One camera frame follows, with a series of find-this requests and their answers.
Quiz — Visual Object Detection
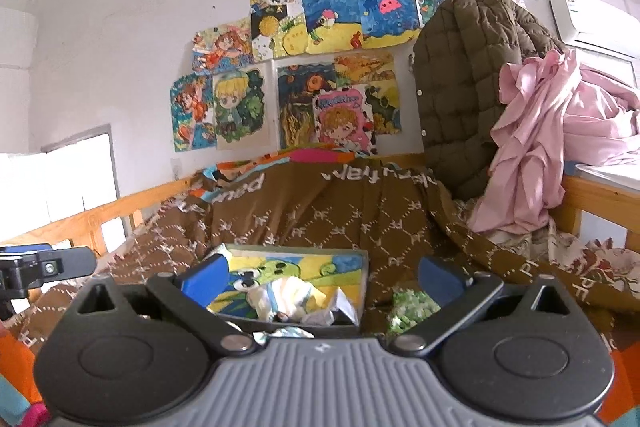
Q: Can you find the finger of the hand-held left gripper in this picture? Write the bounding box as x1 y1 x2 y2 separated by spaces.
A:
0 244 97 304

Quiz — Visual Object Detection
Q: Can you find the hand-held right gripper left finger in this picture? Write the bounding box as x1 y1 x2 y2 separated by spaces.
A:
75 253 256 355

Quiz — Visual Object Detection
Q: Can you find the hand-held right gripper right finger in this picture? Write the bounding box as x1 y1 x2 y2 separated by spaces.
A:
389 254 573 355

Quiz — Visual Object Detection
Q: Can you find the bag of green beads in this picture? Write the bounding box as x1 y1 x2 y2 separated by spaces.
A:
387 287 443 336

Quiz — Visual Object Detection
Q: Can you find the white blue knit pouch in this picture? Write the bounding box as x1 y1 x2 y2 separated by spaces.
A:
247 277 321 323

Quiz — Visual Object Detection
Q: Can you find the grey cardboard box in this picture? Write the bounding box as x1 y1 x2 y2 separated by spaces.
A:
202 243 371 341

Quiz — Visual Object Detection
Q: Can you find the wooden bed headboard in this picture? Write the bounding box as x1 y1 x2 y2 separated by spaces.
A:
0 151 640 268

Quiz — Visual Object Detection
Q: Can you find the cartoon fish painting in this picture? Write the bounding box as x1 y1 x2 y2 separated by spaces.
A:
207 247 368 319

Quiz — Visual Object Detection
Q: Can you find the white plastic bag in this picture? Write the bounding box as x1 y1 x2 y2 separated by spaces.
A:
300 287 362 327

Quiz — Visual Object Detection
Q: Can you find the brown printed blanket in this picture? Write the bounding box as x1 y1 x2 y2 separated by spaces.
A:
15 159 640 358

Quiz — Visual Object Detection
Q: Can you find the white floral bed sheet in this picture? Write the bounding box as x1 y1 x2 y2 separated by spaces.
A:
547 217 640 289

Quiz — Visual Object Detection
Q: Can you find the orange pink striped cloth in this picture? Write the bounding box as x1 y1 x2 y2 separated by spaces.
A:
277 146 373 164

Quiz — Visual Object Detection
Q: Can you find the orange-haired girl blue drawing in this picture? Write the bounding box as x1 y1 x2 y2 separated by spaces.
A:
170 74 217 152

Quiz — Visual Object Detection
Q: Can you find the blond child green drawing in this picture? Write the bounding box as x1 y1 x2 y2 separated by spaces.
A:
212 62 279 150

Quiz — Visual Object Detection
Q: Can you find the olive quilted jacket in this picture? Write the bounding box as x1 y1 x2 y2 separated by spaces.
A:
412 0 566 202

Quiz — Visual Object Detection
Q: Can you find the pink blond boy drawing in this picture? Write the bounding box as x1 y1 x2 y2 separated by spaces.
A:
312 84 376 156

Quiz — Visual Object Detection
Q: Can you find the dark swirling painting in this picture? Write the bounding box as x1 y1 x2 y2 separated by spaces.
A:
277 62 341 150

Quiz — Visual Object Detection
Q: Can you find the golden field painting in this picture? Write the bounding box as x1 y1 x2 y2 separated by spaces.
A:
332 52 402 136

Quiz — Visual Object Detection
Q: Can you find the swimming orange-haired girl drawing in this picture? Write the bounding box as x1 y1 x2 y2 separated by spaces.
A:
192 19 253 75

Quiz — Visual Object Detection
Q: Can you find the yellow moon painting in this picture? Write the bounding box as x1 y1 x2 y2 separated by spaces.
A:
250 0 307 60

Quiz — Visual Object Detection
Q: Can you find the pink jellyfish painting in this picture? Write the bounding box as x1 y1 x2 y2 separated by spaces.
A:
355 0 421 50

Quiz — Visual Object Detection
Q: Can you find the blue sea bird painting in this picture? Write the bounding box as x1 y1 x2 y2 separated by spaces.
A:
300 0 364 56

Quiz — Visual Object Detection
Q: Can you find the white air conditioner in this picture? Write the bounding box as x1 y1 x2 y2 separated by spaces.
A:
550 0 640 60

